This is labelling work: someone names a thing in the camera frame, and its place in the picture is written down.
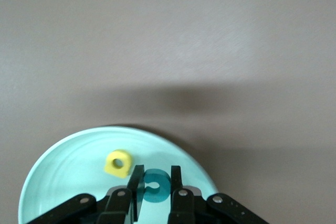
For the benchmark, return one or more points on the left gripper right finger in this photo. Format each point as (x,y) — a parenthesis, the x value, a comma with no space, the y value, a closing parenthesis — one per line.
(183,208)

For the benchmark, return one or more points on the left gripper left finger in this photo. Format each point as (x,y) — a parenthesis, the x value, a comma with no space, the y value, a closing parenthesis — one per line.
(115,208)

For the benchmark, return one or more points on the teal foam letter c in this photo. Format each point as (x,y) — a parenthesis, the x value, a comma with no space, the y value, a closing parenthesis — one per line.
(162,182)

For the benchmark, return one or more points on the yellow foam letter D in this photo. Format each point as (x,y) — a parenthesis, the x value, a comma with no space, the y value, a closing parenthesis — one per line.
(123,169)

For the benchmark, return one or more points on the green plate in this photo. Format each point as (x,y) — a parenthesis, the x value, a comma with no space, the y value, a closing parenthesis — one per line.
(65,182)

